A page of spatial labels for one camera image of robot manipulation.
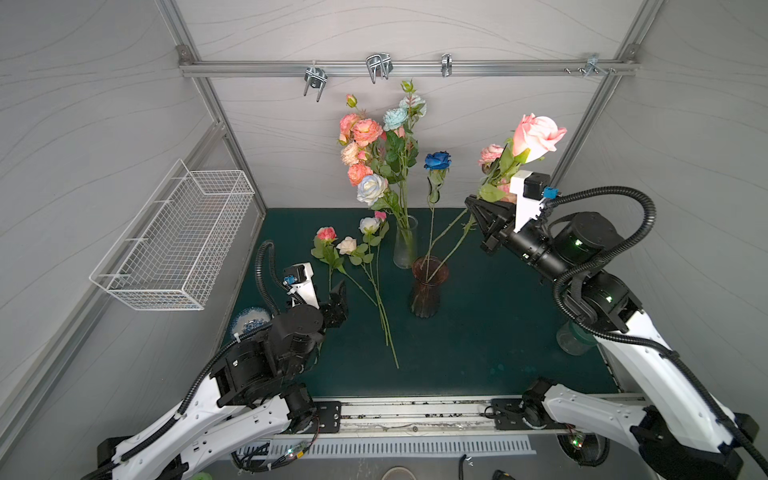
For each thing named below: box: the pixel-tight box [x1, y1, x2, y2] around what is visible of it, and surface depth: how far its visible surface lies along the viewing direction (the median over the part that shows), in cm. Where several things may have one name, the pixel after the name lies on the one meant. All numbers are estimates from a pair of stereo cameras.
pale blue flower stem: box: [383, 79, 427, 181], surface depth 80 cm
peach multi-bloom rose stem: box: [341, 141, 374, 187], surface depth 77 cm
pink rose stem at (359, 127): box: [339, 94, 385, 145], surface depth 75 cm
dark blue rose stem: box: [426, 168, 449, 283], surface depth 78 cm
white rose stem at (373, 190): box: [356, 174, 411, 265], surface depth 75 cm
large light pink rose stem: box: [428, 113, 568, 282], surface depth 37 cm
